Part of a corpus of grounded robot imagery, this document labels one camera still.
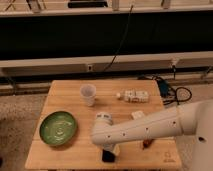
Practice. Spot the clear plastic bottle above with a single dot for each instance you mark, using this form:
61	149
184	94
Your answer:
133	96

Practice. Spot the wooden table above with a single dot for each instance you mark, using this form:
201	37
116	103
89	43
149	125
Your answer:
80	153

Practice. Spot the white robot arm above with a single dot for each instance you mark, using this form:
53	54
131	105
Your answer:
187	119

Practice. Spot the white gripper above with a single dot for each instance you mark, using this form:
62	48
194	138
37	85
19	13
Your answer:
112	148

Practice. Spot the white folded cloth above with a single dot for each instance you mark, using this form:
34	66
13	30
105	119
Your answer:
137	114

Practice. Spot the green ceramic plate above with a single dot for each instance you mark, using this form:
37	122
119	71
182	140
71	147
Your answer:
58	128

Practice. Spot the brown sausage toy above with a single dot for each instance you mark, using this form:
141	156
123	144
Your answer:
147	143

